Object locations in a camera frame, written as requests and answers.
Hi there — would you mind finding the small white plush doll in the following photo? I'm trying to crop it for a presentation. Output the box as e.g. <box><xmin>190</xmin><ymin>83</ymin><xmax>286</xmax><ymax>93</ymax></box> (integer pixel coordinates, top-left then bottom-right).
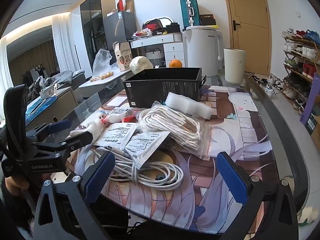
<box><xmin>69</xmin><ymin>110</ymin><xmax>113</xmax><ymax>138</ymax></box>

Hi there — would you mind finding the black glass cabinet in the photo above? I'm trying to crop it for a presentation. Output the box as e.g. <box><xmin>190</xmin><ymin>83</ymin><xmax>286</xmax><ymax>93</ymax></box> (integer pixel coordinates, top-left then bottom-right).
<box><xmin>80</xmin><ymin>0</ymin><xmax>116</xmax><ymax>77</ymax></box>

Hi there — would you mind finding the cardboard fruit box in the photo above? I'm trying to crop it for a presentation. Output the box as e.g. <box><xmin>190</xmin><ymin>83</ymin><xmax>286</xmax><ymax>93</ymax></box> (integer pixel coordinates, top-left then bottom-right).
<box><xmin>112</xmin><ymin>41</ymin><xmax>139</xmax><ymax>72</ymax></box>

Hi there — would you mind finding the printed cartoon desk mat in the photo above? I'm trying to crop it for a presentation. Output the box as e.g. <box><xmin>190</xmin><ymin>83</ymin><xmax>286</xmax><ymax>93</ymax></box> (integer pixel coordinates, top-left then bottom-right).
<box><xmin>67</xmin><ymin>85</ymin><xmax>280</xmax><ymax>229</ymax></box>

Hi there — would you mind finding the clear plastic food bag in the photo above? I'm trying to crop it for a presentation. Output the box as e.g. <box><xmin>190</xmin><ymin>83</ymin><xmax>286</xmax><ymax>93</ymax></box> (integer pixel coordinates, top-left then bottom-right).
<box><xmin>90</xmin><ymin>49</ymin><xmax>120</xmax><ymax>82</ymax></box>

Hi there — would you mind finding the large cardboard carton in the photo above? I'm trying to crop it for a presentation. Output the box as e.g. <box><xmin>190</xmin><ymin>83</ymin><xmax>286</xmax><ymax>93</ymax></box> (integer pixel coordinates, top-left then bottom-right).
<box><xmin>25</xmin><ymin>86</ymin><xmax>79</xmax><ymax>130</ymax></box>

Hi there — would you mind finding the white printed sachet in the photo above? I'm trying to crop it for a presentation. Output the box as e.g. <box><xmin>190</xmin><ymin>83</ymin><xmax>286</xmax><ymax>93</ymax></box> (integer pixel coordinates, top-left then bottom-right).
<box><xmin>124</xmin><ymin>131</ymin><xmax>171</xmax><ymax>170</ymax></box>
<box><xmin>94</xmin><ymin>122</ymin><xmax>138</xmax><ymax>148</ymax></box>

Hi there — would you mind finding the white charging cable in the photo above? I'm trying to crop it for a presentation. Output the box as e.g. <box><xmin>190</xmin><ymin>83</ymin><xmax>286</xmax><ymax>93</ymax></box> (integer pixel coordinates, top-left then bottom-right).
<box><xmin>94</xmin><ymin>145</ymin><xmax>184</xmax><ymax>187</ymax></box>

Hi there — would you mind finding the black and red shoe box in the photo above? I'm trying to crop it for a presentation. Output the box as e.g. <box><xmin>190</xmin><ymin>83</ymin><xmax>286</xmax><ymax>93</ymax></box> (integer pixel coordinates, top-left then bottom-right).
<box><xmin>142</xmin><ymin>19</ymin><xmax>163</xmax><ymax>34</ymax></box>

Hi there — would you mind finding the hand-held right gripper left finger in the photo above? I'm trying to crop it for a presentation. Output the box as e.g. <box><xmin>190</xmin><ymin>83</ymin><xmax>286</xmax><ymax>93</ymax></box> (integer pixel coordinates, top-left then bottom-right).
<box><xmin>31</xmin><ymin>151</ymin><xmax>117</xmax><ymax>240</ymax></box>

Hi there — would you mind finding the dark flat box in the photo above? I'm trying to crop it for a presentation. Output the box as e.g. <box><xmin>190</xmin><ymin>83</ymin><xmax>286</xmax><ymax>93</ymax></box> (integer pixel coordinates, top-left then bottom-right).
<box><xmin>200</xmin><ymin>14</ymin><xmax>217</xmax><ymax>26</ymax></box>

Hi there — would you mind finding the white floor appliance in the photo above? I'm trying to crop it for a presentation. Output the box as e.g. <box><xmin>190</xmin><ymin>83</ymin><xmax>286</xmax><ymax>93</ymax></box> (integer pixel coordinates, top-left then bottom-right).
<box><xmin>182</xmin><ymin>26</ymin><xmax>224</xmax><ymax>77</ymax></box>

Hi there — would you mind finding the black cardboard box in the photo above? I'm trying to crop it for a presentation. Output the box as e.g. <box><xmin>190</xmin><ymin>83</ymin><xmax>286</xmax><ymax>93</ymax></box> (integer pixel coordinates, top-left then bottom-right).
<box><xmin>123</xmin><ymin>67</ymin><xmax>207</xmax><ymax>108</ymax></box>

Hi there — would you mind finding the white plastic bag bundle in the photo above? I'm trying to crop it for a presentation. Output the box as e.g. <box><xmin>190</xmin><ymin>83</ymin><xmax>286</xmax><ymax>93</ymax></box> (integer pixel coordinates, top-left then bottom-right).
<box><xmin>129</xmin><ymin>56</ymin><xmax>153</xmax><ymax>75</ymax></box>

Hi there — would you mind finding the grey refrigerator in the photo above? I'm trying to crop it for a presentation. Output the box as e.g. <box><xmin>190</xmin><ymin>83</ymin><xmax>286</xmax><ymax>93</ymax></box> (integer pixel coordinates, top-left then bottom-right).
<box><xmin>102</xmin><ymin>11</ymin><xmax>137</xmax><ymax>63</ymax></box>

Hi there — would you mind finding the open cardboard box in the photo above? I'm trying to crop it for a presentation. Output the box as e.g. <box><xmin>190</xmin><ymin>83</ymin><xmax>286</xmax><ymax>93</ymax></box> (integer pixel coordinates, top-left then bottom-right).
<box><xmin>310</xmin><ymin>115</ymin><xmax>320</xmax><ymax>153</ymax></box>

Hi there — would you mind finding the white round bin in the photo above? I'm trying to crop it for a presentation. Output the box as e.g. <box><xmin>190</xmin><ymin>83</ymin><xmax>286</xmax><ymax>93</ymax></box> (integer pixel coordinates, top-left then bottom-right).
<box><xmin>223</xmin><ymin>48</ymin><xmax>247</xmax><ymax>85</ymax></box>

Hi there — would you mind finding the clear bubble wrap pouch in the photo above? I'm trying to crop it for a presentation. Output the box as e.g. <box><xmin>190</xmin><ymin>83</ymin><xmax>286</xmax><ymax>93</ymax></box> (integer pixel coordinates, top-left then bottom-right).
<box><xmin>164</xmin><ymin>92</ymin><xmax>214</xmax><ymax>119</ymax></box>

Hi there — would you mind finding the wicker basket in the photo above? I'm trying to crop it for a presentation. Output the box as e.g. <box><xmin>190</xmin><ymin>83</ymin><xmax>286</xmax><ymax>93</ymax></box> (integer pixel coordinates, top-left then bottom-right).
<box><xmin>145</xmin><ymin>50</ymin><xmax>164</xmax><ymax>61</ymax></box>

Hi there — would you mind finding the white side table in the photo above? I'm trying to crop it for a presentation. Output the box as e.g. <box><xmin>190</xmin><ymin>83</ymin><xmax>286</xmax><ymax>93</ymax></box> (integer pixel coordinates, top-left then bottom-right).
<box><xmin>79</xmin><ymin>69</ymin><xmax>133</xmax><ymax>90</ymax></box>

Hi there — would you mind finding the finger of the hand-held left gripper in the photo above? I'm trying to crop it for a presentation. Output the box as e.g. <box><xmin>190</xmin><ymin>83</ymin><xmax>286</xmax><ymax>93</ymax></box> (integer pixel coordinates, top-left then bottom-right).
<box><xmin>54</xmin><ymin>130</ymin><xmax>94</xmax><ymax>153</ymax></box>
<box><xmin>26</xmin><ymin>119</ymin><xmax>72</xmax><ymax>140</ymax></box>

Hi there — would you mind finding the wooden shoe rack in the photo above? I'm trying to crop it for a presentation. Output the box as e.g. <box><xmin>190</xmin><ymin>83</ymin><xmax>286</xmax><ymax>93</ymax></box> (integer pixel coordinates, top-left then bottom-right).
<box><xmin>281</xmin><ymin>29</ymin><xmax>320</xmax><ymax>115</ymax></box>

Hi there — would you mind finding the purple paper bag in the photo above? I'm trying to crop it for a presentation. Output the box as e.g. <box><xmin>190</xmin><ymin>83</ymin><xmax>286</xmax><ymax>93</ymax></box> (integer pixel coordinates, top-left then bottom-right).
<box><xmin>300</xmin><ymin>74</ymin><xmax>320</xmax><ymax>125</ymax></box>

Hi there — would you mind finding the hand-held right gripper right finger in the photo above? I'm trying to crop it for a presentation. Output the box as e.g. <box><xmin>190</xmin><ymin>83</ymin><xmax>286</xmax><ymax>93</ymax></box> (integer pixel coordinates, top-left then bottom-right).
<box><xmin>216</xmin><ymin>151</ymin><xmax>299</xmax><ymax>240</ymax></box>

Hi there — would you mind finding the white drawer dresser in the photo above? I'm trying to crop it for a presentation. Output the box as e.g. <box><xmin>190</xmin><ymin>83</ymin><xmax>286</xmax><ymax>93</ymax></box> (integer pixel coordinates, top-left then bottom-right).
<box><xmin>129</xmin><ymin>33</ymin><xmax>185</xmax><ymax>68</ymax></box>

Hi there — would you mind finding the red printed plastic packet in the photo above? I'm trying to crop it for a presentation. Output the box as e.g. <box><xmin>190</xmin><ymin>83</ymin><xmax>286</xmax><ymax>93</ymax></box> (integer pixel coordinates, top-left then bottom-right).
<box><xmin>104</xmin><ymin>107</ymin><xmax>140</xmax><ymax>124</ymax></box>

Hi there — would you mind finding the teal suitcase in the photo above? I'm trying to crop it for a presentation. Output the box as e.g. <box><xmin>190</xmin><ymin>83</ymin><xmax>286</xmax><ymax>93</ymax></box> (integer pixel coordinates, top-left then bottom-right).
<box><xmin>179</xmin><ymin>0</ymin><xmax>200</xmax><ymax>28</ymax></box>

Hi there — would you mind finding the bagged white rope bundle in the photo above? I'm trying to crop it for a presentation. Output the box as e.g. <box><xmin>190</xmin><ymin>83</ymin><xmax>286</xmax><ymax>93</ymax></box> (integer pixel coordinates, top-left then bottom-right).
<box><xmin>137</xmin><ymin>101</ymin><xmax>213</xmax><ymax>161</ymax></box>

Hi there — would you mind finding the person's left hand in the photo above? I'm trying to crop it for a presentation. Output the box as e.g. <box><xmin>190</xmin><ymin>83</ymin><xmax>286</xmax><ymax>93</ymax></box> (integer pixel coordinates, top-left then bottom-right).
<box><xmin>4</xmin><ymin>175</ymin><xmax>29</xmax><ymax>193</ymax></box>

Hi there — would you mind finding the wooden door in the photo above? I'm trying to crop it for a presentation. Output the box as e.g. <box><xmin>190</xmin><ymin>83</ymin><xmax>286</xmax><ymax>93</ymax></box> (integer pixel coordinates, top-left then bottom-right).
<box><xmin>221</xmin><ymin>0</ymin><xmax>272</xmax><ymax>75</ymax></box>

